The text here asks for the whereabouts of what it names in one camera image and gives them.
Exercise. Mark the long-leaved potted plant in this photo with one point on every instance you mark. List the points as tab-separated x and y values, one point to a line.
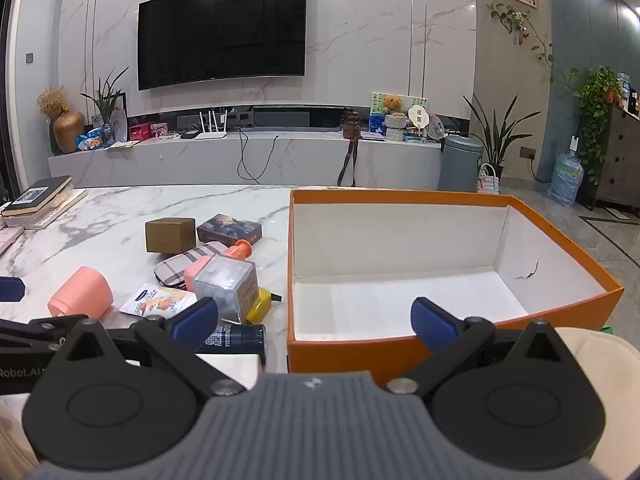
495	145
106	102

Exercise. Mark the pink box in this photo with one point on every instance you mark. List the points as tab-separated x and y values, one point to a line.
158	130

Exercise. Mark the pink book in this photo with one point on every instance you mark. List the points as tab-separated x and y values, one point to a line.
9	240

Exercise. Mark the cream cloth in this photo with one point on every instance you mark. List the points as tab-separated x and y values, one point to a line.
10	435
610	360

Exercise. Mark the blue snack bags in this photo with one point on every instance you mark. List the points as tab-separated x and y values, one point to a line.
92	139

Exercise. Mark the leafy potted plant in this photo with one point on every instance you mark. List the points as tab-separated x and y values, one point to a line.
597	95

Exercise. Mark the trailing vine plant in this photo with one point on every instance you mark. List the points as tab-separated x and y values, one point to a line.
517	20

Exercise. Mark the pink bottle orange cap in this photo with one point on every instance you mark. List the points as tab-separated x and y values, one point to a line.
197	272

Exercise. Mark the brown stuffed bear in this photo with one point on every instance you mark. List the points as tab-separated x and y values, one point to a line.
393	103

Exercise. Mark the dark printed card box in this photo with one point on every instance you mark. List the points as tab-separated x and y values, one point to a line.
230	230

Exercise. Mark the white book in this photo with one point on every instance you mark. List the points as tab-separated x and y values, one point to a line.
55	215

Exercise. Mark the brown camera bag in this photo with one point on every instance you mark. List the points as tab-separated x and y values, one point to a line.
351	125

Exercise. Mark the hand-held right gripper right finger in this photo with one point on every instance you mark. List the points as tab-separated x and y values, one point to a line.
432	322

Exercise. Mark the gold vase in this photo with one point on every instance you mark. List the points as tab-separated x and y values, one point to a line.
69	132

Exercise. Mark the orange cardboard box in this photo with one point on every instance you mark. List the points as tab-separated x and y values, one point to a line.
390	240

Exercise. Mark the grey trash can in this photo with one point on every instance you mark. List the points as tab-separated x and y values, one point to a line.
460	165

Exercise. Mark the yellow tape measure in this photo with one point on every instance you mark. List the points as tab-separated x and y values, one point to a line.
257	307

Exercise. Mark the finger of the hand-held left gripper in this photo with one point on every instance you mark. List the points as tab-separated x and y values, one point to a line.
30	330
11	290

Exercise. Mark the black television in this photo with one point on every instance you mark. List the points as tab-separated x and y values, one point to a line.
220	35

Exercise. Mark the white snack packet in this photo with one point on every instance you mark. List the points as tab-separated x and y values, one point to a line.
155	300

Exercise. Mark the white router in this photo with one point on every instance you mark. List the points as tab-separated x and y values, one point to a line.
210	132

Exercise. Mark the plaid pouch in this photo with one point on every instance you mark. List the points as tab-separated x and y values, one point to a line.
175	265

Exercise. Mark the pink cup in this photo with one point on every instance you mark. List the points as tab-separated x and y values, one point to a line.
82	292

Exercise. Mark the white round fan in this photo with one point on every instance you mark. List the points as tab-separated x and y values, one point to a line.
417	115

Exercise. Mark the dark blue can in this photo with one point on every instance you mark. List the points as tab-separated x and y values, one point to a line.
240	337

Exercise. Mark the blue tissue box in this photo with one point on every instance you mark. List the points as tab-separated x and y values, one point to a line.
377	125

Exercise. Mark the wall outlet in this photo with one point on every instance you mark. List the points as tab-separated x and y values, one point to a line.
527	152

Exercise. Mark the dried flowers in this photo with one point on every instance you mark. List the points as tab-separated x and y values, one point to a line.
51	102

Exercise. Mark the red box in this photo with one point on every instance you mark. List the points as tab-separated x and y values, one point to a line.
139	132

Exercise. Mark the blue water jug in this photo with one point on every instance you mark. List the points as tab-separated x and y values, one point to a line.
566	180

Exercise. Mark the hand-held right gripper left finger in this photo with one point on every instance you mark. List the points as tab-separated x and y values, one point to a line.
192	317

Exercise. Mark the clear plastic cube box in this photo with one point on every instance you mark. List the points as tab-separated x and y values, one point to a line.
225	285

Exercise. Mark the dark cabinet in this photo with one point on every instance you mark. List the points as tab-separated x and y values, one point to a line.
620	160

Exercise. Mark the woven bag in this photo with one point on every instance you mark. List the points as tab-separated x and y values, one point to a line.
487	182

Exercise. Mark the marble TV console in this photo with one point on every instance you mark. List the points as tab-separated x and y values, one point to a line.
200	160

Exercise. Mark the brown box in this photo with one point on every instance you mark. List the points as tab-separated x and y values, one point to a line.
170	237

